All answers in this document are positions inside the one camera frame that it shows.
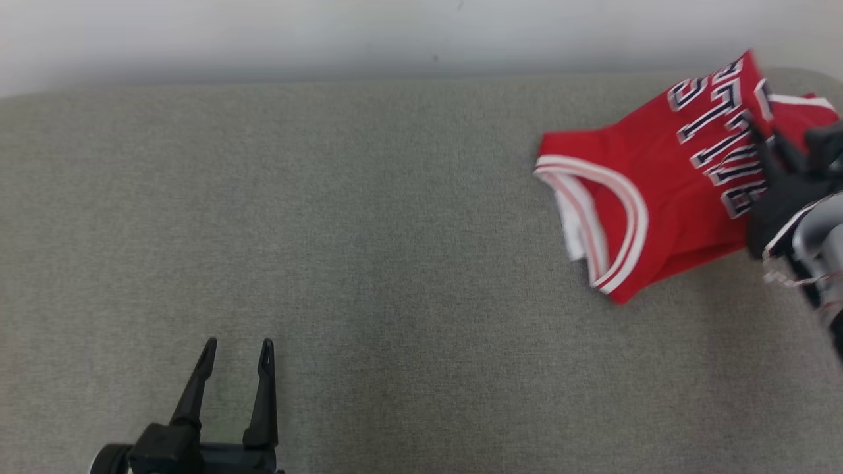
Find red white basketball jersey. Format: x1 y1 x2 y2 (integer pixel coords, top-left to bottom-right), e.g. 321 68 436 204
532 49 778 305

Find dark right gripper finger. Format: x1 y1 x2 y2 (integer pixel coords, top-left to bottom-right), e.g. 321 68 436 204
774 128 812 177
741 112 788 188

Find grey fabric sofa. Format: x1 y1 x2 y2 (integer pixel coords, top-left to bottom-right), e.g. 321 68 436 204
0 69 843 474

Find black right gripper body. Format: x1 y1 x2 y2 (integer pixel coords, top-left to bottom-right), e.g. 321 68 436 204
746 168 840 261

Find red shorts with white stripe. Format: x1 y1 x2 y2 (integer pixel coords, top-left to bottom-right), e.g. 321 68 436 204
767 92 840 152

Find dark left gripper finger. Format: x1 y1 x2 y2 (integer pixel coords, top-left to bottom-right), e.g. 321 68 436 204
170 338 218 429
242 338 279 450

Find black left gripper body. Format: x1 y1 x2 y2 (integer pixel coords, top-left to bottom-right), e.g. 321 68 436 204
128 423 284 474

